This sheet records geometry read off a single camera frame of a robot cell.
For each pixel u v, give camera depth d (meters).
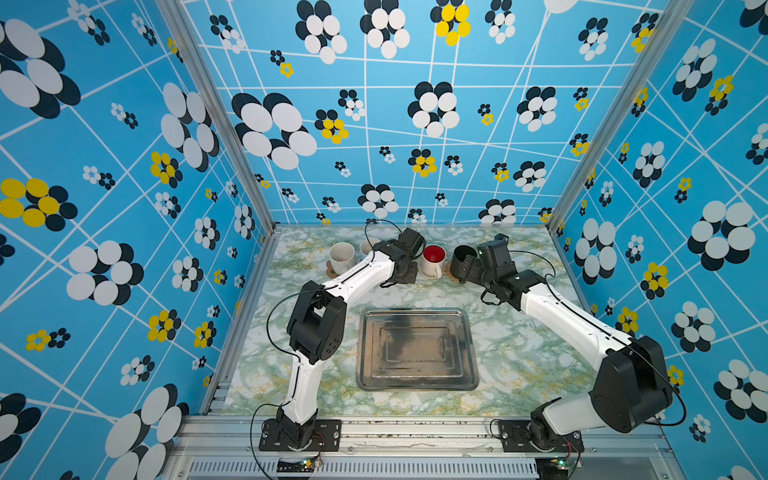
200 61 0.76
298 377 0.58
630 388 0.42
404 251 0.70
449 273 1.04
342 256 1.03
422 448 0.72
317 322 0.53
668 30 0.70
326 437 0.73
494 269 0.64
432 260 1.02
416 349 1.16
